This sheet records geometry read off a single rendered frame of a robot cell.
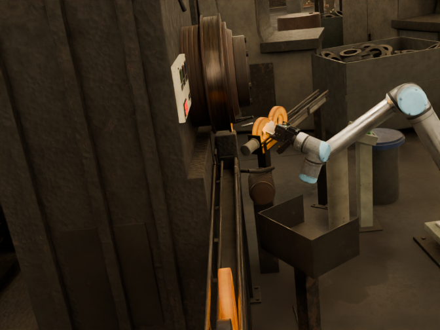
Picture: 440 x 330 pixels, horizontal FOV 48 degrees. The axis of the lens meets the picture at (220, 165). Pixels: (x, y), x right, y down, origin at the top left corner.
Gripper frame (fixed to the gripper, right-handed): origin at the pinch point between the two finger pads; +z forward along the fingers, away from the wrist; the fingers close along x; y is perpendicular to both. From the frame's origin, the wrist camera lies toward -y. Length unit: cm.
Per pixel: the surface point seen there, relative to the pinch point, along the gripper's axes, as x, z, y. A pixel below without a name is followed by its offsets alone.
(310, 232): 68, -61, 7
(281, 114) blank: -17.7, -0.7, 2.9
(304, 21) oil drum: -393, 173, -47
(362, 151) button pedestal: -44, -41, -12
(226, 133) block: 31.6, 1.9, 7.3
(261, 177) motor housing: 17.4, -13.6, -15.7
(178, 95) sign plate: 93, -16, 50
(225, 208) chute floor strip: 70, -27, 0
